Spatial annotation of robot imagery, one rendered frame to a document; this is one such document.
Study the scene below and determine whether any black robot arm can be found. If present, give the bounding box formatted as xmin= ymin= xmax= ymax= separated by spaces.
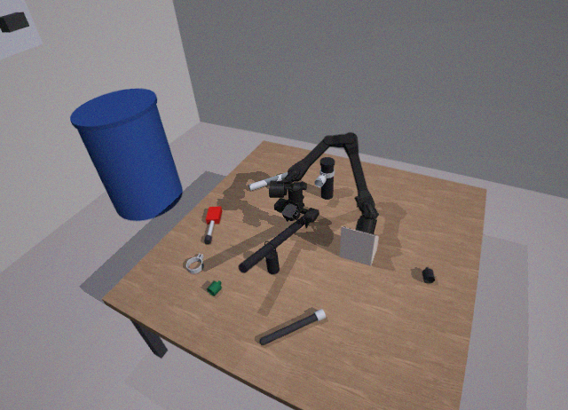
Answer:
xmin=269 ymin=132 xmax=379 ymax=234

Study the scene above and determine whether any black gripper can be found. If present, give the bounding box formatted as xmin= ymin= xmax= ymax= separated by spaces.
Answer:
xmin=274 ymin=196 xmax=320 ymax=228

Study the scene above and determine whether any silver metal ring clamp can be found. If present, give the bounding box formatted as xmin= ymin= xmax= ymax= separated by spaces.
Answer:
xmin=186 ymin=253 xmax=204 ymax=274

